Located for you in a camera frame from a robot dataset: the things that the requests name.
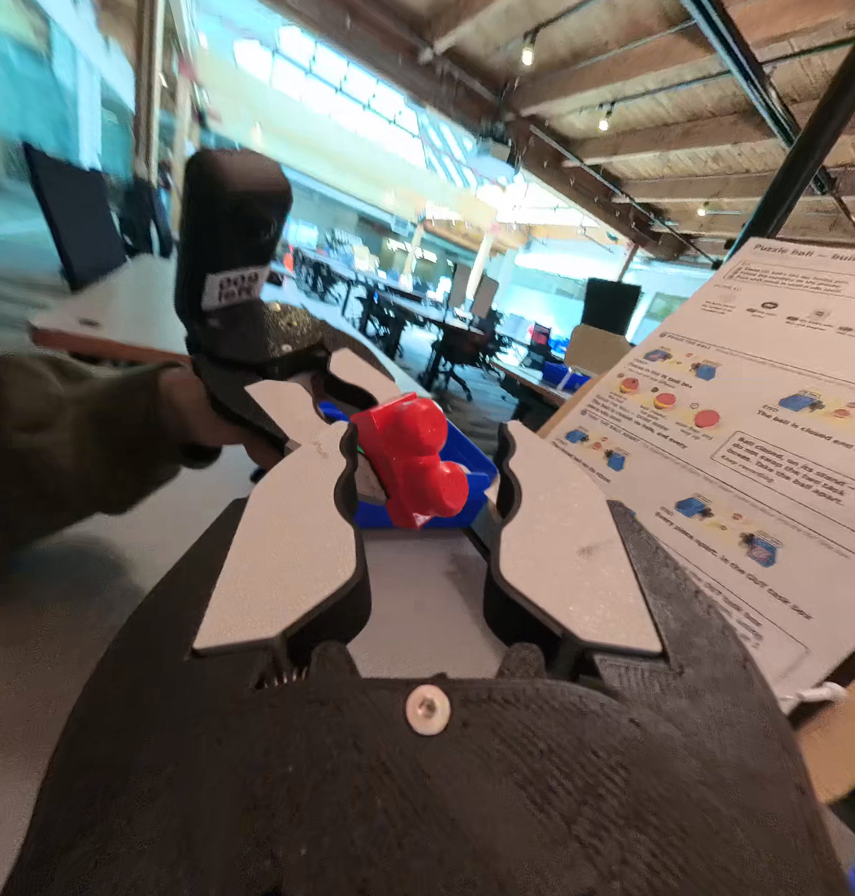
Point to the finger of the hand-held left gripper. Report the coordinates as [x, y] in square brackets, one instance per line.
[287, 409]
[357, 374]

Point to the small blue bin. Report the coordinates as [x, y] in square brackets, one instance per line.
[564, 378]

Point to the ceiling spot lamp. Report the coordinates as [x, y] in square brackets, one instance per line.
[527, 52]
[604, 120]

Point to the blue plastic bin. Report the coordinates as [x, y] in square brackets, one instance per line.
[473, 455]

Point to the black office chair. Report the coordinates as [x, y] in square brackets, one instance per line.
[462, 350]

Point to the cardboard box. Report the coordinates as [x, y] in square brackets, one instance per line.
[595, 353]

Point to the instruction sheet on stand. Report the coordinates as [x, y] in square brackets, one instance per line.
[840, 742]

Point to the black pole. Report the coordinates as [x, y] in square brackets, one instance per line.
[805, 133]

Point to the red plastic building block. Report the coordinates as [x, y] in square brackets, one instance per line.
[406, 448]

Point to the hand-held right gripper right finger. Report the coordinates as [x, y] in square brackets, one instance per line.
[574, 560]

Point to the person's left hand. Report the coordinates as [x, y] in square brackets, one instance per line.
[196, 413]

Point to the white-top table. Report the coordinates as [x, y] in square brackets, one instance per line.
[119, 308]

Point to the printed instruction sheet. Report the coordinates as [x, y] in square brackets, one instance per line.
[714, 455]

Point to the person's left forearm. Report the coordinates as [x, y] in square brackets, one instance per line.
[63, 434]

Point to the black monitor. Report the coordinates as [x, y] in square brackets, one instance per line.
[77, 217]
[609, 311]

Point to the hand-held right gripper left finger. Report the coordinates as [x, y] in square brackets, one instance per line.
[280, 560]

